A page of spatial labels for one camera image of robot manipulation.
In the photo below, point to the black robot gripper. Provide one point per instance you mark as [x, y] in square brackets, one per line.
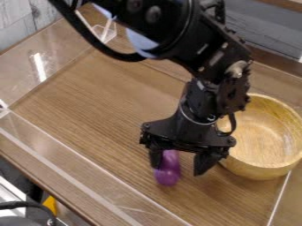
[185, 133]

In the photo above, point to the brown wooden bowl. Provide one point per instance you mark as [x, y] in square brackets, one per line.
[269, 140]

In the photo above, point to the clear acrylic front wall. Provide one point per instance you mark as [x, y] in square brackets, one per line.
[97, 195]

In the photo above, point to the clear acrylic corner bracket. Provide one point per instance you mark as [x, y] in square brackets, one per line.
[104, 32]

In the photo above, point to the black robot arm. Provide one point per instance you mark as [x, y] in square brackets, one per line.
[184, 31]

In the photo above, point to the purple toy eggplant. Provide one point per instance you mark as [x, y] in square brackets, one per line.
[168, 174]

